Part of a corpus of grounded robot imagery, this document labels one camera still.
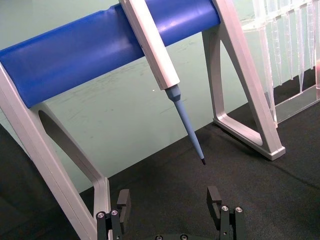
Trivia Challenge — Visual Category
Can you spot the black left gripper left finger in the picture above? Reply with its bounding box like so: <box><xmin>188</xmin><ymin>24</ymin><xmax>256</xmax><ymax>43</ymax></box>
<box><xmin>96</xmin><ymin>188</ymin><xmax>132</xmax><ymax>240</ymax></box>

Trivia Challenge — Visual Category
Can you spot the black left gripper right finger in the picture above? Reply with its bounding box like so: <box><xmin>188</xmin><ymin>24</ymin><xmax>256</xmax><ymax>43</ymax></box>
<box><xmin>206</xmin><ymin>186</ymin><xmax>247</xmax><ymax>240</ymax></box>

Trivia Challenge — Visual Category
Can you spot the black table cloth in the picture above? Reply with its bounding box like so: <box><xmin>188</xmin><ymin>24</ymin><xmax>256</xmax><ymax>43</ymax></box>
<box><xmin>0</xmin><ymin>66</ymin><xmax>320</xmax><ymax>240</ymax></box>

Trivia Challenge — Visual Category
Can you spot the clear acrylic tip rack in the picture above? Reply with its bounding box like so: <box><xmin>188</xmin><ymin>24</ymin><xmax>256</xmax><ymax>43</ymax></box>
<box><xmin>239</xmin><ymin>0</ymin><xmax>320</xmax><ymax>129</ymax></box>

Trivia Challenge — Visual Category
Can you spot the silver stand with blue bar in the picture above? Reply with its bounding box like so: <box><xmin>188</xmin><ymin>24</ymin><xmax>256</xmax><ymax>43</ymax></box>
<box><xmin>0</xmin><ymin>0</ymin><xmax>286</xmax><ymax>240</ymax></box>

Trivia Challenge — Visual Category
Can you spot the white pipette with blue shaft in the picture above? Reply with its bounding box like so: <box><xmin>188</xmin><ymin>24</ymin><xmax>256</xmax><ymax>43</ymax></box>
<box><xmin>118</xmin><ymin>0</ymin><xmax>207</xmax><ymax>166</ymax></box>

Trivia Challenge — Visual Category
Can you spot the clear pipette tip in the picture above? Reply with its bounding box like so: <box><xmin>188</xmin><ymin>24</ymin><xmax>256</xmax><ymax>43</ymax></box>
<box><xmin>305</xmin><ymin>1</ymin><xmax>318</xmax><ymax>70</ymax></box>
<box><xmin>296</xmin><ymin>6</ymin><xmax>308</xmax><ymax>94</ymax></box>
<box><xmin>270</xmin><ymin>16</ymin><xmax>284</xmax><ymax>86</ymax></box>

